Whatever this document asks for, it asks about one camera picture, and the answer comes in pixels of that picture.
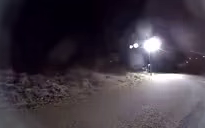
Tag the pale paved path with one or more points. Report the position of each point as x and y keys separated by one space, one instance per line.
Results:
x=123 y=103

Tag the street lamp on pole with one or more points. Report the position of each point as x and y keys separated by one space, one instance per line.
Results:
x=152 y=45

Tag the rough grass verge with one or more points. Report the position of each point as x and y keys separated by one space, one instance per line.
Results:
x=46 y=88

